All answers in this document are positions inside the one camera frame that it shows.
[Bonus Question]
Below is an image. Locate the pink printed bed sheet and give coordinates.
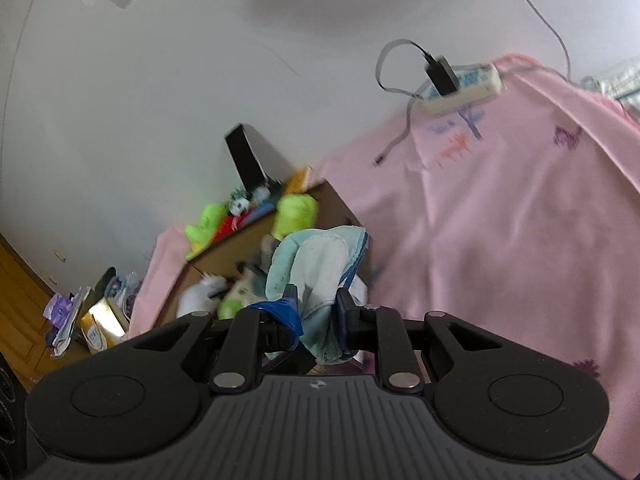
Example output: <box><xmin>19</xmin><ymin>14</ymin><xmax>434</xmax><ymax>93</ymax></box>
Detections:
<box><xmin>127</xmin><ymin>52</ymin><xmax>640</xmax><ymax>476</ymax></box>

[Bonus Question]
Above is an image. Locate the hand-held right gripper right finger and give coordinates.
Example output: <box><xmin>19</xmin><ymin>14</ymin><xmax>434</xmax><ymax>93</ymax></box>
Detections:
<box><xmin>334</xmin><ymin>287</ymin><xmax>503</xmax><ymax>394</ymax></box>

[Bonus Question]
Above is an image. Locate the green head doll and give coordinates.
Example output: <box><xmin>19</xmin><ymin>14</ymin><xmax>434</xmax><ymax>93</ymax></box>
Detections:
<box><xmin>217</xmin><ymin>280</ymin><xmax>266</xmax><ymax>320</ymax></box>

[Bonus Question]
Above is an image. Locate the yellow white carton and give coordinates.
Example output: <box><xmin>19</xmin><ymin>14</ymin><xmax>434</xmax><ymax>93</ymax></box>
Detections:
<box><xmin>80</xmin><ymin>297</ymin><xmax>128</xmax><ymax>353</ymax></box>

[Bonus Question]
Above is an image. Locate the small white plush toy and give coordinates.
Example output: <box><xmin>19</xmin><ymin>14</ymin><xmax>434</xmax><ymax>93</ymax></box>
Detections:
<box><xmin>176</xmin><ymin>272</ymin><xmax>228</xmax><ymax>318</ymax></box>

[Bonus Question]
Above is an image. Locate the purple packet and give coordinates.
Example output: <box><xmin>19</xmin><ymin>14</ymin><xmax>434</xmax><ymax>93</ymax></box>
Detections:
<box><xmin>44</xmin><ymin>294</ymin><xmax>81</xmax><ymax>333</ymax></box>

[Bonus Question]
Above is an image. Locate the yellow book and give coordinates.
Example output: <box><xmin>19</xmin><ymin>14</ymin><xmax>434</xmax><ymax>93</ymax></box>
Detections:
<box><xmin>282</xmin><ymin>166</ymin><xmax>316</xmax><ymax>196</ymax></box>

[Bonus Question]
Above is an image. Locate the striped bedding in clear bag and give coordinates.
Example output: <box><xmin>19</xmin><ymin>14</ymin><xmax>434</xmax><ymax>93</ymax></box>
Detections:
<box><xmin>580</xmin><ymin>57</ymin><xmax>640</xmax><ymax>126</ymax></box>

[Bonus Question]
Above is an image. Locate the brown cardboard box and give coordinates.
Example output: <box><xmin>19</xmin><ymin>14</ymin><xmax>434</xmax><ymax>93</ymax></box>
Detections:
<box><xmin>175</xmin><ymin>180</ymin><xmax>375</xmax><ymax>376</ymax></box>

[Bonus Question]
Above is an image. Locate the black charger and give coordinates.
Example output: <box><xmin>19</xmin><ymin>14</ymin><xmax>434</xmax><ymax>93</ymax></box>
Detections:
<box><xmin>424</xmin><ymin>56</ymin><xmax>458</xmax><ymax>97</ymax></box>

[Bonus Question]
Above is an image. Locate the red fabric toy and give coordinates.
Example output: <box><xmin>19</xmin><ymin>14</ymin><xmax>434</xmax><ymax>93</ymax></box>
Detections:
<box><xmin>220</xmin><ymin>212</ymin><xmax>256</xmax><ymax>236</ymax></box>

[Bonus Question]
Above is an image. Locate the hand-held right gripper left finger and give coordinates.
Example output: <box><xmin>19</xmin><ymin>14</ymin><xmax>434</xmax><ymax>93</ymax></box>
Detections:
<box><xmin>132</xmin><ymin>284</ymin><xmax>305</xmax><ymax>395</ymax></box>

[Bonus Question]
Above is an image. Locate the white power strip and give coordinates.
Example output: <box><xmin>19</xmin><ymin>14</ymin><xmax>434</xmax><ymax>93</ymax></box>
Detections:
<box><xmin>417</xmin><ymin>61</ymin><xmax>503</xmax><ymax>115</ymax></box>

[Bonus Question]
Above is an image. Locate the black charger cable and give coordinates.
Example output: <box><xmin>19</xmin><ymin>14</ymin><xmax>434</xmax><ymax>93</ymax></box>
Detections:
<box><xmin>372</xmin><ymin>39</ymin><xmax>436</xmax><ymax>167</ymax></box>

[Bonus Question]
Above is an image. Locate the neon green plush toy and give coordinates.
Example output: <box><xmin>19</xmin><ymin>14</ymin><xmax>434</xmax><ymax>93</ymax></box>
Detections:
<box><xmin>185</xmin><ymin>202</ymin><xmax>228</xmax><ymax>261</ymax></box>

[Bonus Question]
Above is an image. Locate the lime green plush toy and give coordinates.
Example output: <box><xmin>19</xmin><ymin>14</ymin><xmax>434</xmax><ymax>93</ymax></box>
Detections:
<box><xmin>271</xmin><ymin>194</ymin><xmax>319</xmax><ymax>241</ymax></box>

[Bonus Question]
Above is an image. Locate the black upright box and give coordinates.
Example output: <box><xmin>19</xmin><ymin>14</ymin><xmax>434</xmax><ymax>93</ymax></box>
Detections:
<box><xmin>225</xmin><ymin>123</ymin><xmax>296</xmax><ymax>192</ymax></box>

